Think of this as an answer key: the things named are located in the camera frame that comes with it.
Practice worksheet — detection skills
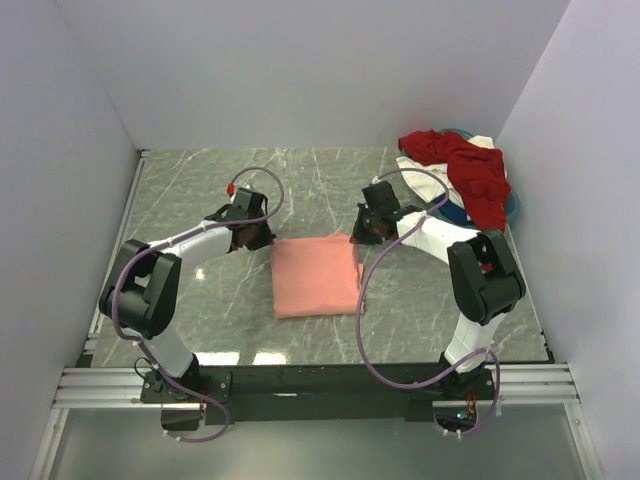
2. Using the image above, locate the pink t shirt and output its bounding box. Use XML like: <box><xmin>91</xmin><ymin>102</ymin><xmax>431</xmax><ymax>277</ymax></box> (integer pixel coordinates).
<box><xmin>271</xmin><ymin>232</ymin><xmax>364</xmax><ymax>320</ymax></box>

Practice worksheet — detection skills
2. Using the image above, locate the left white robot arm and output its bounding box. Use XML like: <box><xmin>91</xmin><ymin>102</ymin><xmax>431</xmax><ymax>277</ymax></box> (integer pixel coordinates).
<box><xmin>98</xmin><ymin>187</ymin><xmax>275</xmax><ymax>402</ymax></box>

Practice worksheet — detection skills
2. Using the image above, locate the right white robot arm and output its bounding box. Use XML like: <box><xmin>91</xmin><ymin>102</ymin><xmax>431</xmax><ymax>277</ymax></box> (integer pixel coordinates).
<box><xmin>351</xmin><ymin>181</ymin><xmax>526</xmax><ymax>399</ymax></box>

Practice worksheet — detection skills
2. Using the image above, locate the white t shirt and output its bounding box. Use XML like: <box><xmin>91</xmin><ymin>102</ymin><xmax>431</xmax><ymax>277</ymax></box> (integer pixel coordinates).
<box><xmin>396</xmin><ymin>156</ymin><xmax>464</xmax><ymax>208</ymax></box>

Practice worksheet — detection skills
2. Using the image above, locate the blue t shirt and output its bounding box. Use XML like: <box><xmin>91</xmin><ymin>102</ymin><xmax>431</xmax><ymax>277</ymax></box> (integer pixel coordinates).
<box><xmin>431</xmin><ymin>194</ymin><xmax>475</xmax><ymax>228</ymax></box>

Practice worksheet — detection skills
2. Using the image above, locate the red t shirt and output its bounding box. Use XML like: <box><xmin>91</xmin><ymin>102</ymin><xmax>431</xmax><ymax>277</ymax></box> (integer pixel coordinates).
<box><xmin>398</xmin><ymin>130</ymin><xmax>511</xmax><ymax>231</ymax></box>

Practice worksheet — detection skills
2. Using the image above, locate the teal plastic basin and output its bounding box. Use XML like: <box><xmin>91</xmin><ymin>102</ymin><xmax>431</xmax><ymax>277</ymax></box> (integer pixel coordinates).
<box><xmin>441</xmin><ymin>128</ymin><xmax>520</xmax><ymax>224</ymax></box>

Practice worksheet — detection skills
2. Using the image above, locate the black base beam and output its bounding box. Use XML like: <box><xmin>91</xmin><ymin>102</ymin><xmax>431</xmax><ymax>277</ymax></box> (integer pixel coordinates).
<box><xmin>139</xmin><ymin>362</ymin><xmax>499</xmax><ymax>431</ymax></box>

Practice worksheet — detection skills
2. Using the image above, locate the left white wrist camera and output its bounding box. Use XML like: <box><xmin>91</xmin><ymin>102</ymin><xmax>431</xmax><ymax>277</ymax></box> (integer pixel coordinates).
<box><xmin>226</xmin><ymin>183</ymin><xmax>257</xmax><ymax>203</ymax></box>

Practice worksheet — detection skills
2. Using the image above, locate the aluminium rail frame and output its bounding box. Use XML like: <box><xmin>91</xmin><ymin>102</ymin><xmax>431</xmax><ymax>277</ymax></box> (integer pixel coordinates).
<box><xmin>29</xmin><ymin>364</ymin><xmax>580</xmax><ymax>479</ymax></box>

